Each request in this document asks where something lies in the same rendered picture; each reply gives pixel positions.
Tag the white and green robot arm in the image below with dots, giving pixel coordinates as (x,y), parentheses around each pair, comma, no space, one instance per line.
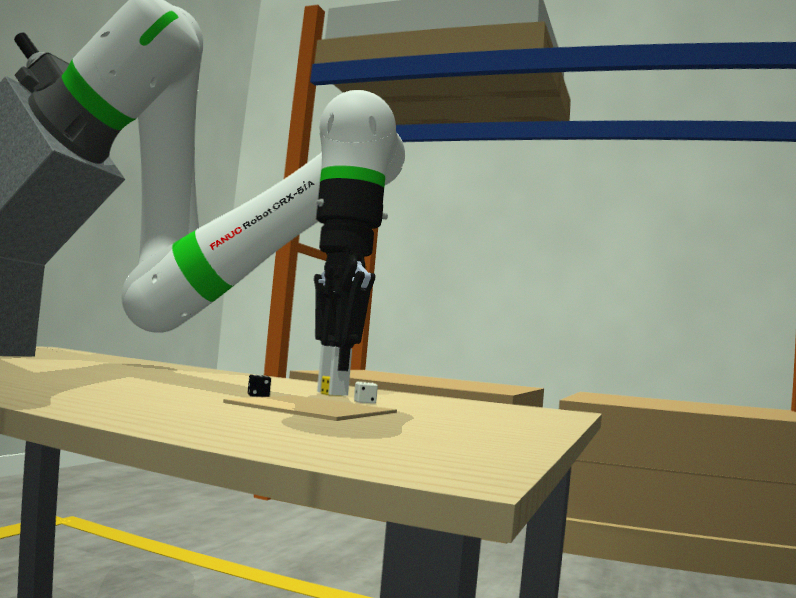
(112,81)

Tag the yellow die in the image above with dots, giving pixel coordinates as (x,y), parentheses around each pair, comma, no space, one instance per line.
(325,386)

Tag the black die with white pips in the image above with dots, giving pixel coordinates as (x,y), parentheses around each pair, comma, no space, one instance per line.
(259,386)

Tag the tan flat mat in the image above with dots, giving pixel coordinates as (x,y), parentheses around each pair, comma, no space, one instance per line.
(311,407)

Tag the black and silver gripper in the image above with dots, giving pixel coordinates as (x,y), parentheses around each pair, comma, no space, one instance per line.
(345,245)

